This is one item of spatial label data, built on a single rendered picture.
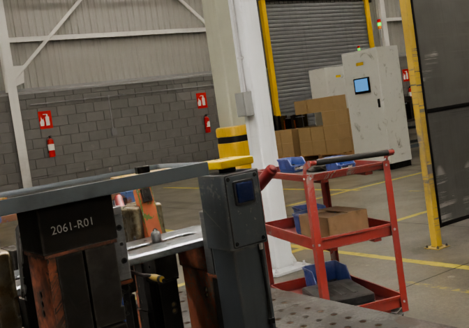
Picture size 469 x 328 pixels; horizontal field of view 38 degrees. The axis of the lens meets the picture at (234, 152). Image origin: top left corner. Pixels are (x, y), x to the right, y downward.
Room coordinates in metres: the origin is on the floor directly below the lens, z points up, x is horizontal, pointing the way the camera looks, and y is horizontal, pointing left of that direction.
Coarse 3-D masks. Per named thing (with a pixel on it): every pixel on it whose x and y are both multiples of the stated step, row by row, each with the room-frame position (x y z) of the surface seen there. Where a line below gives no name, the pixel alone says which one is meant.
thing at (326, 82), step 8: (312, 72) 15.32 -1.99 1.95; (320, 72) 15.11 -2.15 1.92; (328, 72) 15.07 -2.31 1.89; (336, 72) 15.23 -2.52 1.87; (312, 80) 15.35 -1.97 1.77; (320, 80) 15.14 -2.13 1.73; (328, 80) 15.05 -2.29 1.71; (336, 80) 15.21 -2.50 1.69; (344, 80) 15.36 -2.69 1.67; (312, 88) 15.38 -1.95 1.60; (320, 88) 15.17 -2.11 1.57; (328, 88) 15.03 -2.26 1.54; (336, 88) 15.19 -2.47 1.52; (344, 88) 15.34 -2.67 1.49; (312, 96) 15.41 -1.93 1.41; (320, 96) 15.20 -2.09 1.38; (320, 112) 15.25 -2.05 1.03; (320, 120) 15.28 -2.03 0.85
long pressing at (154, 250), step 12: (192, 228) 1.42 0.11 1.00; (144, 240) 1.36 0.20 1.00; (180, 240) 1.29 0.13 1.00; (192, 240) 1.26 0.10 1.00; (132, 252) 1.24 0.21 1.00; (144, 252) 1.20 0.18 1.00; (156, 252) 1.21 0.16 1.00; (168, 252) 1.22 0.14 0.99; (180, 252) 1.23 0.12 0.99; (132, 264) 1.18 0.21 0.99
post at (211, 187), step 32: (224, 192) 0.97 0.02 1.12; (256, 192) 1.00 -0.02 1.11; (224, 224) 0.98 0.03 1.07; (256, 224) 1.00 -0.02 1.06; (224, 256) 1.00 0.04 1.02; (256, 256) 1.00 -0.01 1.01; (224, 288) 1.01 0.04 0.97; (256, 288) 1.00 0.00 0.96; (224, 320) 1.02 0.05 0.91; (256, 320) 0.99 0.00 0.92
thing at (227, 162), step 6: (234, 156) 1.04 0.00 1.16; (240, 156) 1.02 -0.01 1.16; (246, 156) 1.01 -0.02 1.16; (252, 156) 1.01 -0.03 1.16; (210, 162) 1.00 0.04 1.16; (216, 162) 0.99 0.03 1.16; (222, 162) 0.98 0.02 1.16; (228, 162) 0.98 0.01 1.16; (234, 162) 0.99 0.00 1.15; (240, 162) 1.00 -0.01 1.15; (246, 162) 1.00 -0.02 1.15; (252, 162) 1.01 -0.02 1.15; (210, 168) 1.00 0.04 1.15; (216, 168) 0.99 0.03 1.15; (222, 168) 0.98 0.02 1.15; (228, 168) 1.01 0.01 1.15; (234, 168) 1.01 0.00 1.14
